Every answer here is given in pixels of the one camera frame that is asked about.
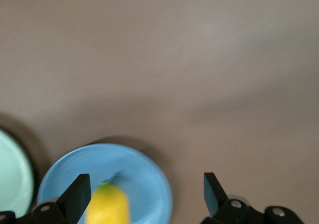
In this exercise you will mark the brown table cover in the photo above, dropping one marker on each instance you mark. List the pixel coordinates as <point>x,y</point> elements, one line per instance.
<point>159,59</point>

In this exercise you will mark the light green plate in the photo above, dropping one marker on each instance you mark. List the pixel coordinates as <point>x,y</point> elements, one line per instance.
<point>12,174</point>

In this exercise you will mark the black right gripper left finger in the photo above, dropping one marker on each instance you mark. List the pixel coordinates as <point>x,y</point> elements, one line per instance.
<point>69,204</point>

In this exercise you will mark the yellow lemon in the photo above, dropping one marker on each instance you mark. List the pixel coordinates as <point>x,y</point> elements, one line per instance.
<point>107,206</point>

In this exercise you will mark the blue plate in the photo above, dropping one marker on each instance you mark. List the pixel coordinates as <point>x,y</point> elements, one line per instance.
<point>147,179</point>

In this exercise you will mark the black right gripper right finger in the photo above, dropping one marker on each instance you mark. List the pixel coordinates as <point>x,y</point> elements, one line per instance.
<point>224,211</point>

